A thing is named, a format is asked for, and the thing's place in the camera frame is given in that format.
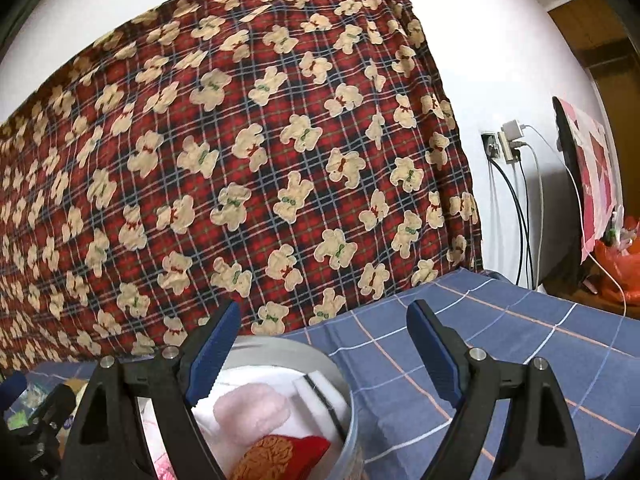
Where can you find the pink patchwork cloth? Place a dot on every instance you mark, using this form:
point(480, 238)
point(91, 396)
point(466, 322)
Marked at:
point(597, 175)

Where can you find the red embroidered pouch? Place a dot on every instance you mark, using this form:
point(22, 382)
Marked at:
point(302, 452)

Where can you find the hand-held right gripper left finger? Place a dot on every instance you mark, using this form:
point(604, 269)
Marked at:
point(212, 350)

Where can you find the red plaid bear-print blanket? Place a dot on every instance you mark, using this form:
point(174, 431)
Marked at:
point(200, 160)

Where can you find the blue plaid tablecloth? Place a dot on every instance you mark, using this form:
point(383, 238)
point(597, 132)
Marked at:
point(450, 310)

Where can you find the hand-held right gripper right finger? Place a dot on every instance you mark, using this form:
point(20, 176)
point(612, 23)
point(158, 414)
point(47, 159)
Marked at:
point(435, 350)

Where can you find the orange plastic bag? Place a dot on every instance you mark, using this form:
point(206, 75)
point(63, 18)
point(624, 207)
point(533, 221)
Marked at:
point(617, 270)

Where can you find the white sponge with black layer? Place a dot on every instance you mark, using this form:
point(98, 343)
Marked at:
point(320, 385)

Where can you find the pink fluffy puff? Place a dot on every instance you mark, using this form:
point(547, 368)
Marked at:
point(250, 410)

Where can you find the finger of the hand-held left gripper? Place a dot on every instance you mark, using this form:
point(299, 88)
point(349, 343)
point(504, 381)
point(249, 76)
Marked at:
point(11, 386)

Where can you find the white charger plug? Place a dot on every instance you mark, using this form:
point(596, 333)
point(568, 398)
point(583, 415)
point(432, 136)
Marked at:
point(511, 137)

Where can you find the round metal tin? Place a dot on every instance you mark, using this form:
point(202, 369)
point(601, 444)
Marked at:
point(280, 355)

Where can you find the brown wooden door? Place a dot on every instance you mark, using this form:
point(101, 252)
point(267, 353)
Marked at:
point(605, 35)

